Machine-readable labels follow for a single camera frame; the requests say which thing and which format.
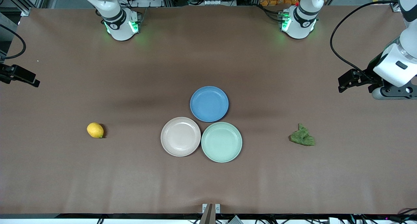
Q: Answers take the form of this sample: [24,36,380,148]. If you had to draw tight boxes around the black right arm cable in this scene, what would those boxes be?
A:
[0,24,26,60]

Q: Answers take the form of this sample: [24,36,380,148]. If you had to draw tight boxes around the mint green plate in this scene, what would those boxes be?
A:
[201,122,243,163]

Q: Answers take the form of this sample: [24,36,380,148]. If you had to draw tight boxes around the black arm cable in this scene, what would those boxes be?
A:
[0,24,26,60]
[330,0,399,76]

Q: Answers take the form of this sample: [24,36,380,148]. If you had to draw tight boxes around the green lettuce leaf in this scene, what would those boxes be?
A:
[289,123,316,146]

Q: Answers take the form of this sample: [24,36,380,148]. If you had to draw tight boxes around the beige plate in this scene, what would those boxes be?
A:
[160,117,201,157]

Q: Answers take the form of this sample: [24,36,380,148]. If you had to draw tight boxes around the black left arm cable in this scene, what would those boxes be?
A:
[330,0,399,76]

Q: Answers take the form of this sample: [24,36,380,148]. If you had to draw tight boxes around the black base cable bundle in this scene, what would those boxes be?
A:
[257,4,284,22]

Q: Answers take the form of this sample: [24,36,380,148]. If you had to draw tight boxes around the brown table cover sheet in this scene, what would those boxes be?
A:
[0,6,417,215]

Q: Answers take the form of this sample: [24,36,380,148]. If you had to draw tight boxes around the yellow lemon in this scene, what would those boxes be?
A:
[87,122,104,139]

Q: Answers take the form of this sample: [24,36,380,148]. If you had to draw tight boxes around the blue plate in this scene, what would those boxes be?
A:
[190,86,229,123]

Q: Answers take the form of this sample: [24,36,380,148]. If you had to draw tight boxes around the camera pole bracket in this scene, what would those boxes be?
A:
[199,203,221,224]

